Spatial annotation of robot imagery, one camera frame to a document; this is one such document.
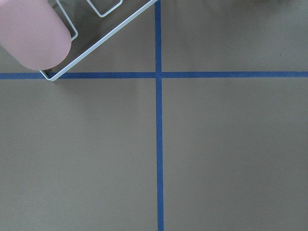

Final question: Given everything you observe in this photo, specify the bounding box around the pink cup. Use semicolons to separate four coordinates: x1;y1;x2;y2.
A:
0;0;72;70

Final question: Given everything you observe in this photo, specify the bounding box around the white wire cup rack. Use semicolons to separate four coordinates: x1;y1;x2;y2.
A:
40;0;156;81

